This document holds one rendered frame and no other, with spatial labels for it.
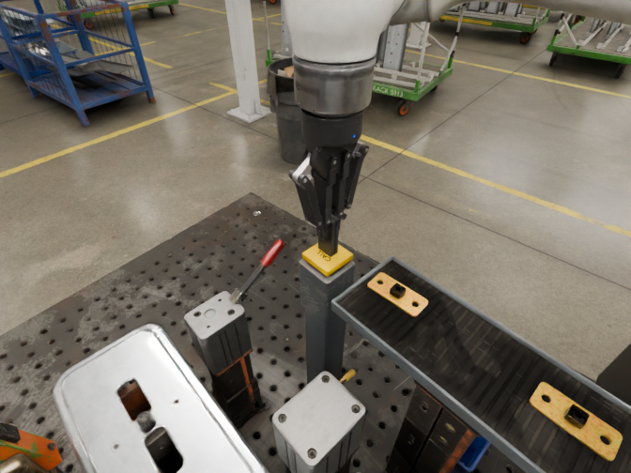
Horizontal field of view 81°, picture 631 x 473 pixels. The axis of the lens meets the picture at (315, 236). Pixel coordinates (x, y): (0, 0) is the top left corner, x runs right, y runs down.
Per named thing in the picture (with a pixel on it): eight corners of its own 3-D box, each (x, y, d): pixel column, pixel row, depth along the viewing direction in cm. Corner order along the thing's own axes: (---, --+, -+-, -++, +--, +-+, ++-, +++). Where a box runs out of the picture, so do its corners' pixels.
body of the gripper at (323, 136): (334, 87, 48) (332, 151, 54) (284, 104, 44) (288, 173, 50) (379, 103, 44) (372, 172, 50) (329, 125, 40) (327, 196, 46)
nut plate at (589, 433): (527, 403, 42) (530, 398, 41) (541, 381, 44) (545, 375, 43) (610, 464, 37) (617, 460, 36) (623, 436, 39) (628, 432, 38)
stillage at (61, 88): (33, 98, 419) (-17, -1, 356) (101, 79, 465) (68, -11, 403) (84, 126, 362) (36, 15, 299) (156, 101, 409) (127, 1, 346)
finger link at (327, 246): (335, 221, 54) (332, 222, 54) (334, 255, 59) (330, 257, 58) (321, 211, 56) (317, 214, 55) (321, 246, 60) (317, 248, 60)
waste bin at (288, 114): (259, 157, 317) (249, 68, 269) (301, 135, 348) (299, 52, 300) (302, 176, 293) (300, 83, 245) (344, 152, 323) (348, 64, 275)
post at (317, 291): (301, 389, 90) (295, 261, 61) (323, 369, 94) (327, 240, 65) (323, 411, 86) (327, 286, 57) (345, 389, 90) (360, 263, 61)
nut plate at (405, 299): (365, 285, 55) (366, 281, 54) (380, 272, 57) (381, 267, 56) (414, 318, 50) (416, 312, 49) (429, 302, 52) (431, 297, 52)
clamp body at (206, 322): (210, 408, 87) (171, 313, 63) (250, 377, 93) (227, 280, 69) (233, 440, 82) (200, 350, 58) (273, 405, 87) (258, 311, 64)
